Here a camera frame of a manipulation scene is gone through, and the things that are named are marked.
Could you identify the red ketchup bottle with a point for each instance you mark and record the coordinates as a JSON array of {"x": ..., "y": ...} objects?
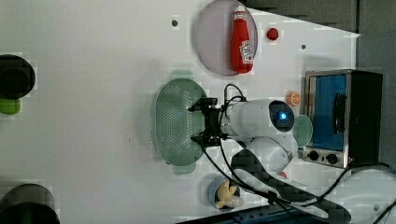
[{"x": 241, "y": 49}]

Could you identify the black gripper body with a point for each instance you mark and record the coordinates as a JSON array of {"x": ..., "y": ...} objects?
[{"x": 212, "y": 133}]

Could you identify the green toy object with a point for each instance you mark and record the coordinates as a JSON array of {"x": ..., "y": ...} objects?
[{"x": 10, "y": 106}]

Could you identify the blue rail at bottom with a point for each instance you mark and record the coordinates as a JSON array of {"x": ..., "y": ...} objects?
[{"x": 268, "y": 214}]

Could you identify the beige toy in bowl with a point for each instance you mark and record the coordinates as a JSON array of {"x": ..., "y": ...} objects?
[{"x": 226, "y": 196}]

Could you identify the black cylinder bottom left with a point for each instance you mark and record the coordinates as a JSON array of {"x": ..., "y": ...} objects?
[{"x": 28, "y": 204}]

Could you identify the green plastic strainer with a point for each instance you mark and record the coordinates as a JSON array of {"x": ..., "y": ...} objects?
[{"x": 173, "y": 124}]

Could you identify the blue bowl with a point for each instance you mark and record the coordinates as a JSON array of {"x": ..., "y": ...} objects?
[{"x": 212, "y": 189}]

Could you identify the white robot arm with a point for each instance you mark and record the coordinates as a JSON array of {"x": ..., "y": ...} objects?
[{"x": 273, "y": 164}]

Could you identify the silver blue toaster oven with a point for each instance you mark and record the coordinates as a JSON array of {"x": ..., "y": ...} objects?
[{"x": 344, "y": 107}]

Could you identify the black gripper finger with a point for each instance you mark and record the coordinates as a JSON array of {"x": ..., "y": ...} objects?
[
  {"x": 203, "y": 104},
  {"x": 200, "y": 140}
]

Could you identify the black cylinder top left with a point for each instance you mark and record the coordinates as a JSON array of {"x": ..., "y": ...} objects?
[{"x": 17, "y": 77}]

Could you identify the orange slice toy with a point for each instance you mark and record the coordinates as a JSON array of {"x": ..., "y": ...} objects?
[{"x": 294, "y": 98}]

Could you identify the grey round plate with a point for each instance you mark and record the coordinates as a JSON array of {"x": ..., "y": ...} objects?
[{"x": 213, "y": 35}]

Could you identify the black cylinder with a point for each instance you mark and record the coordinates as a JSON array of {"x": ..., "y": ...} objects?
[
  {"x": 28, "y": 204},
  {"x": 17, "y": 77}
]

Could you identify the red toy tomato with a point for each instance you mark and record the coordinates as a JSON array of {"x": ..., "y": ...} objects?
[{"x": 272, "y": 34}]

